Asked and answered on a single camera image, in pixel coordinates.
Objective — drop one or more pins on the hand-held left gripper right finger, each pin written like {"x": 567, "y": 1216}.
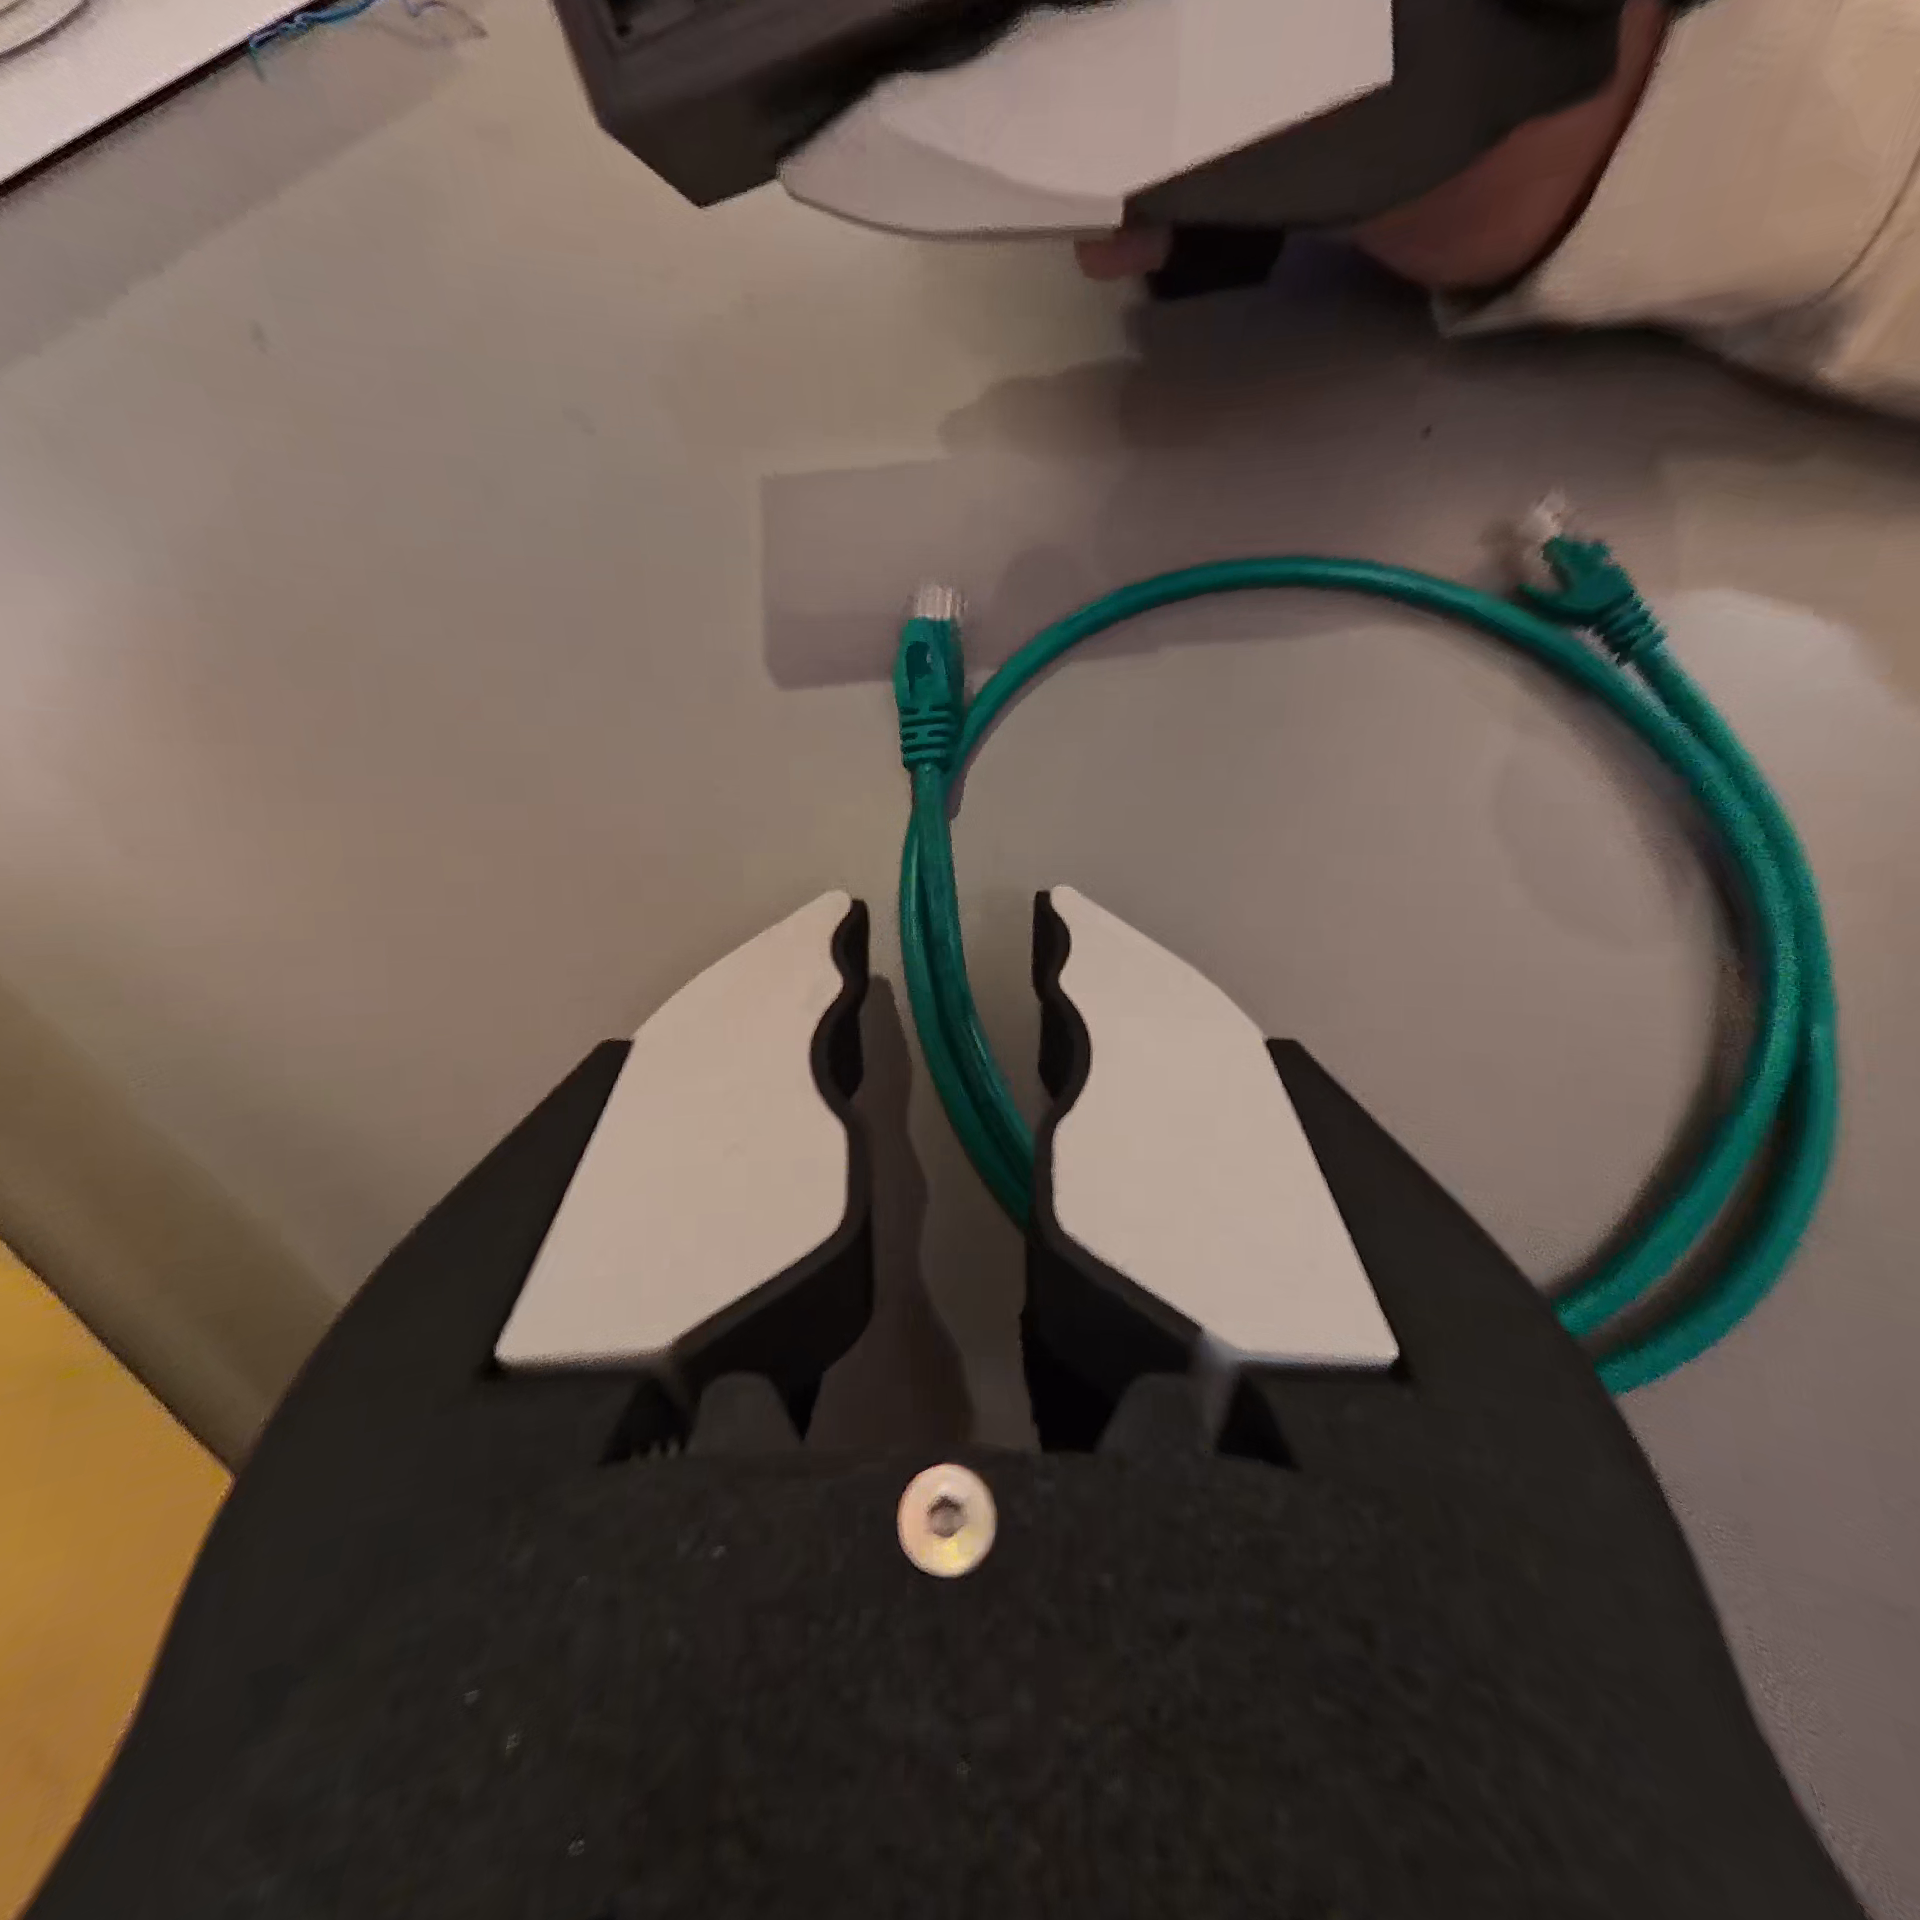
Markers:
{"x": 1215, "y": 1171}

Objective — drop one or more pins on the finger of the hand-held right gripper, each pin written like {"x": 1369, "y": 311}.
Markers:
{"x": 1080, "y": 119}

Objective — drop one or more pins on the yellow plastic bin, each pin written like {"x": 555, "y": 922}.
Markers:
{"x": 76, "y": 1501}

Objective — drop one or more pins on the blue thread scrap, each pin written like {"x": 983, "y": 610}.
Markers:
{"x": 307, "y": 20}

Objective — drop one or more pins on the white tablet stand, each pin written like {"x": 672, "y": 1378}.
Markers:
{"x": 90, "y": 91}

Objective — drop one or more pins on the person's right hand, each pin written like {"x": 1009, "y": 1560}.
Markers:
{"x": 1471, "y": 226}

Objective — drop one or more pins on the black network switch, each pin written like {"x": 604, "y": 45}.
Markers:
{"x": 705, "y": 107}

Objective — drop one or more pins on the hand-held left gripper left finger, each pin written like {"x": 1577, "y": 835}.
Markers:
{"x": 705, "y": 1171}

